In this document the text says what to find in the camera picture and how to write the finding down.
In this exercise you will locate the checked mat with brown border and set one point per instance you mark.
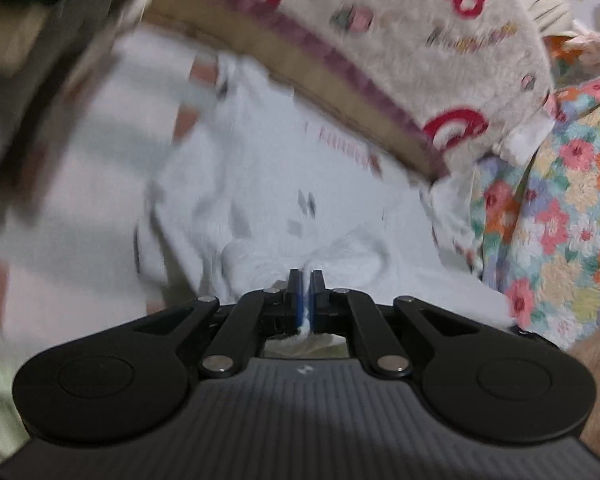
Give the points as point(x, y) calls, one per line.
point(80, 185)

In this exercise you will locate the bear print quilted bedspread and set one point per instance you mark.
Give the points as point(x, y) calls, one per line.
point(380, 35)

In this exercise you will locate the floral quilt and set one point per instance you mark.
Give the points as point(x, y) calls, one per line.
point(570, 200)

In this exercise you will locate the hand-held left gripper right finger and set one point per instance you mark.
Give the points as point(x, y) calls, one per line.
point(316, 305)

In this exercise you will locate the light grey printed shirt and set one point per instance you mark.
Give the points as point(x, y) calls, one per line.
point(260, 185)

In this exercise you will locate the quilted bear pattern blanket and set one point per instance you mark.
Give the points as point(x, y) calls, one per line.
point(305, 87)

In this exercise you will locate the beige folded garment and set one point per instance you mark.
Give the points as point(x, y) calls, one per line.
point(10, 35)

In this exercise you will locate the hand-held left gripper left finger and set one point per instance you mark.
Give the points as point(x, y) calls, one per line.
point(295, 305)

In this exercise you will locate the beige ruffled cloth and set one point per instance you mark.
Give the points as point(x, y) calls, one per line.
point(545, 0)

